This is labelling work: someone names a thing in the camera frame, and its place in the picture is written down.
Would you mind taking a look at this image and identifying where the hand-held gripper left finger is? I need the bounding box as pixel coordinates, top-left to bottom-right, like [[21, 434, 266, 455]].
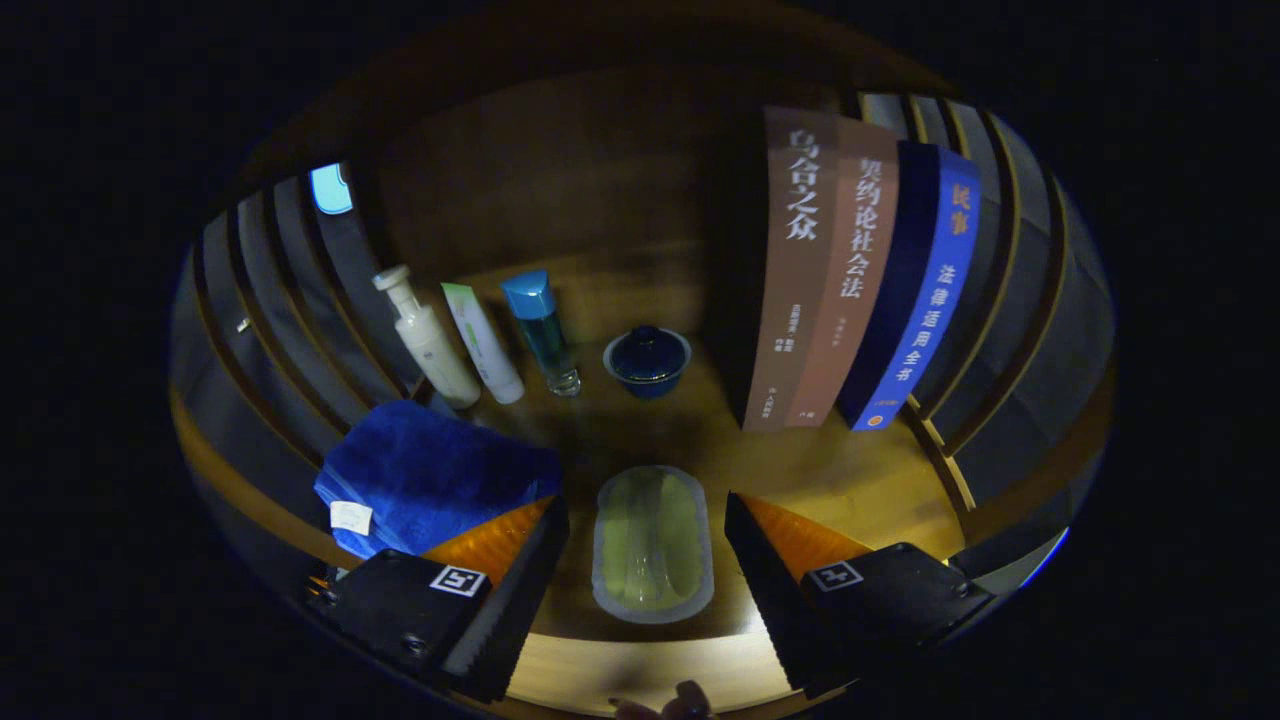
[[305, 495, 571, 704]]

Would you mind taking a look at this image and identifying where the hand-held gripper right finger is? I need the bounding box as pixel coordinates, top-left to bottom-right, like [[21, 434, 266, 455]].
[[724, 492, 999, 699]]

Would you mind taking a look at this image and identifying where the wooden drawer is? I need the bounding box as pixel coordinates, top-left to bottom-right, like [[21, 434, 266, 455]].
[[505, 630, 801, 719]]

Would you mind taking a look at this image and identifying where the pale green packet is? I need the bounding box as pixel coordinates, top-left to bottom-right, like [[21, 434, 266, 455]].
[[592, 465, 715, 625]]

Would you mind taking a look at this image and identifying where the wooden countertop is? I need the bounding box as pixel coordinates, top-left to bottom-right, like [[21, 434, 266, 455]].
[[175, 250, 1111, 641]]

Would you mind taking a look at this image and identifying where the wooden cabinet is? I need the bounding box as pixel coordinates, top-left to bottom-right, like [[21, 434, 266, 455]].
[[170, 20, 1116, 720]]

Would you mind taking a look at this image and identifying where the blue towel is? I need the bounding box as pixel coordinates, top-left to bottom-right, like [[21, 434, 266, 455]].
[[313, 400, 563, 559]]

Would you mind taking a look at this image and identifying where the white green tube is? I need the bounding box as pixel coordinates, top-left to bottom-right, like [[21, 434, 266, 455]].
[[441, 282, 526, 405]]

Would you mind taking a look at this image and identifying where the white pump bottle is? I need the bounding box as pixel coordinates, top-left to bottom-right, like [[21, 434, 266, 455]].
[[373, 264, 483, 410]]

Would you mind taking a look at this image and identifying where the blue lidded tea bowl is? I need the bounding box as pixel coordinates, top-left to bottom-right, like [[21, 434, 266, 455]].
[[602, 325, 693, 401]]

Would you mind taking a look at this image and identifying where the blue glass bottle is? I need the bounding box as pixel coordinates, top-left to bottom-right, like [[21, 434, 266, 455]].
[[500, 270, 582, 398]]

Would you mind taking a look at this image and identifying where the dark brown book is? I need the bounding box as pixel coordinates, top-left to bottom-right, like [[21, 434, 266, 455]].
[[742, 106, 841, 433]]

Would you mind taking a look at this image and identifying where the reddish brown book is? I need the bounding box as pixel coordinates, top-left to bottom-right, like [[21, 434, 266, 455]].
[[785, 118, 901, 429]]

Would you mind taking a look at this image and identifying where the blue book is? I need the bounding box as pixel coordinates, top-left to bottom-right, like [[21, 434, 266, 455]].
[[835, 140, 983, 432]]

